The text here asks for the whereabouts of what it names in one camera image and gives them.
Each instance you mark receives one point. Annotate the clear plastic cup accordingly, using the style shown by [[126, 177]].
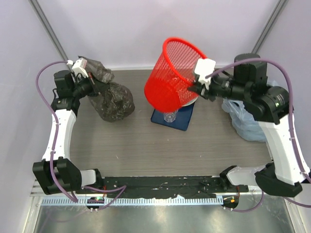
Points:
[[170, 117]]

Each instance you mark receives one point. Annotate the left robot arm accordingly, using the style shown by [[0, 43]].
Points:
[[56, 173]]

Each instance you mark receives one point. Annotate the blue place mat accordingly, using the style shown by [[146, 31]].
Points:
[[182, 120]]

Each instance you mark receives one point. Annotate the white slotted cable duct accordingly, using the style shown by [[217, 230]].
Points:
[[99, 201]]

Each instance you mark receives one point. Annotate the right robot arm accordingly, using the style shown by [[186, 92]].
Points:
[[265, 89]]

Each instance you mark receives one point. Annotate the blue plastic trash bag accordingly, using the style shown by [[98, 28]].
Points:
[[242, 121]]

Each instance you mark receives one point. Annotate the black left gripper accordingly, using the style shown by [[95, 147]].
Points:
[[94, 84]]

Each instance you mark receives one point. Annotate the black plastic trash bag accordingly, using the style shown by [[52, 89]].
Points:
[[115, 101]]

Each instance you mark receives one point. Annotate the red mesh trash bin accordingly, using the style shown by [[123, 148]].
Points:
[[167, 87]]

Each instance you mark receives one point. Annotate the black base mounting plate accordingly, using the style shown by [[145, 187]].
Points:
[[165, 187]]

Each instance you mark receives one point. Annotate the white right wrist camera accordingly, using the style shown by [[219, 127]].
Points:
[[203, 68]]

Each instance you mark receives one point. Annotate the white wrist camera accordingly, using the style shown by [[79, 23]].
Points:
[[79, 67], [203, 68]]

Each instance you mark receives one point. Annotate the red patterned plate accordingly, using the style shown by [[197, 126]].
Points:
[[190, 102]]

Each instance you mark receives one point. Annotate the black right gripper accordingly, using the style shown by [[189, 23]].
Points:
[[201, 90]]

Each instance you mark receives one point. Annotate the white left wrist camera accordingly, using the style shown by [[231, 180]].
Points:
[[79, 67]]

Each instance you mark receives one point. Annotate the aluminium frame rail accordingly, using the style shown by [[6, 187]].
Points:
[[37, 191]]

